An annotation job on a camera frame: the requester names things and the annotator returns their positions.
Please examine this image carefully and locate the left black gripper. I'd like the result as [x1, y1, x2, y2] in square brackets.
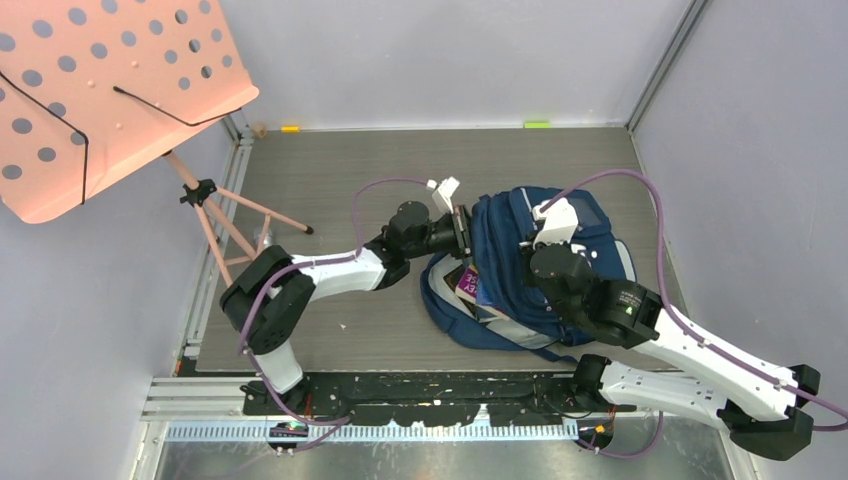
[406, 206, 504, 261]

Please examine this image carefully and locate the purple spine book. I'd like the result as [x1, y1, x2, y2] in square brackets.
[443, 264, 479, 306]

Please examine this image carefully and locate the navy blue student backpack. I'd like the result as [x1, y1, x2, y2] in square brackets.
[419, 185, 639, 364]

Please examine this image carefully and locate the blue Animal Farm book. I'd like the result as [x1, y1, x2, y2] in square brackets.
[475, 271, 511, 322]

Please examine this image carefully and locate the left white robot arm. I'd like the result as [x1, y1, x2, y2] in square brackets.
[219, 177, 471, 414]

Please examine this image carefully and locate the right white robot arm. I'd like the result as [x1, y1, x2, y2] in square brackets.
[522, 199, 820, 461]

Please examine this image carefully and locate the green tape marker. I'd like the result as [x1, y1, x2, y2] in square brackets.
[522, 121, 551, 129]

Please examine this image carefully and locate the pink perforated music stand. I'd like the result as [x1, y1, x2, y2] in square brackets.
[0, 0, 314, 287]

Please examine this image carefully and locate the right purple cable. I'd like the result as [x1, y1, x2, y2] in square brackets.
[539, 168, 848, 460]

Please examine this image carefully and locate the purple cable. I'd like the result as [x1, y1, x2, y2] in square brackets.
[539, 168, 848, 460]
[237, 176, 439, 429]

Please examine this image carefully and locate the black mounting base plate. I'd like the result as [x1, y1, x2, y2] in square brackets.
[240, 371, 617, 427]

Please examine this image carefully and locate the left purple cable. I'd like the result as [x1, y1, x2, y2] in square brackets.
[237, 176, 439, 429]

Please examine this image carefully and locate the aluminium frame rail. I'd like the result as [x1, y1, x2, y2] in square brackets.
[140, 370, 743, 444]

